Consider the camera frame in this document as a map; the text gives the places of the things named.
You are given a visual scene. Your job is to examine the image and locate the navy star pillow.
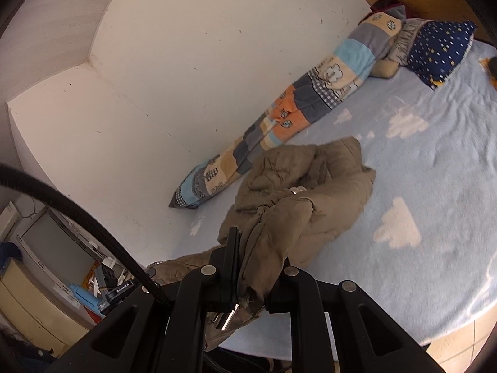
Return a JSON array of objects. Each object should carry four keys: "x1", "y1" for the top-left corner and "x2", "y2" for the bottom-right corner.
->
[{"x1": 406, "y1": 20, "x2": 478, "y2": 90}]

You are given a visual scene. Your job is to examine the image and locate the cream drawer cabinet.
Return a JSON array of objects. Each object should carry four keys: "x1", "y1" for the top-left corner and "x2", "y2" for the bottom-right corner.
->
[{"x1": 1, "y1": 259, "x2": 93, "y2": 357}]

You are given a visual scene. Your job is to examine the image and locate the patchwork rolled duvet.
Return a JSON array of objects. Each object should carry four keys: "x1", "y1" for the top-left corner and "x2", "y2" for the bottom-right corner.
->
[{"x1": 168, "y1": 0, "x2": 407, "y2": 209}]

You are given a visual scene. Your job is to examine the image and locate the olive puffer jacket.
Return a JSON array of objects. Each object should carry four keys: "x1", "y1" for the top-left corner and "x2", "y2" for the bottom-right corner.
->
[{"x1": 145, "y1": 136, "x2": 377, "y2": 352}]

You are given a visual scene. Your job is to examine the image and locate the black cable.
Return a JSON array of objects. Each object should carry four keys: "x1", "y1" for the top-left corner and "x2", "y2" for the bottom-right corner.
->
[{"x1": 0, "y1": 162, "x2": 164, "y2": 298}]

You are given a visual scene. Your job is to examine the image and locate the grey monitor screen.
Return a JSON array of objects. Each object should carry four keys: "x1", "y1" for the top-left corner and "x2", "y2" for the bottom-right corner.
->
[{"x1": 8, "y1": 206, "x2": 101, "y2": 297}]

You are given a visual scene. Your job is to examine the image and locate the beige plush toy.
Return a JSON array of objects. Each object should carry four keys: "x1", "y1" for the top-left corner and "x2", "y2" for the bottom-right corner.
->
[{"x1": 370, "y1": 59, "x2": 400, "y2": 79}]

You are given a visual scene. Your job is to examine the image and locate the light blue cloud bedsheet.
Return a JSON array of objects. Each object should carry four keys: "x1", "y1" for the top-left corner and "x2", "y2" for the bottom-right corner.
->
[{"x1": 170, "y1": 40, "x2": 497, "y2": 362}]

